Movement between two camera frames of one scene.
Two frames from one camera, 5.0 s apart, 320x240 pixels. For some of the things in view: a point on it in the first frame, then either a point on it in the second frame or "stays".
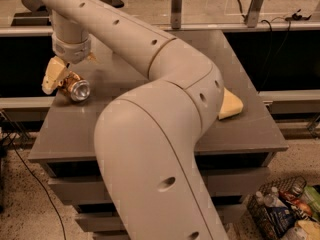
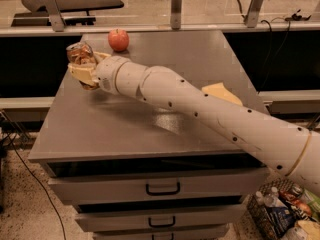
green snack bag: x=313 y=197 stays
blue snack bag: x=281 y=218 stays
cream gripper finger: x=91 y=57 to x=99 y=56
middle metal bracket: x=176 y=7 stays
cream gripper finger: x=54 y=75 to x=85 y=73
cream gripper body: x=72 y=51 to x=106 y=73
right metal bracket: x=256 y=5 stays
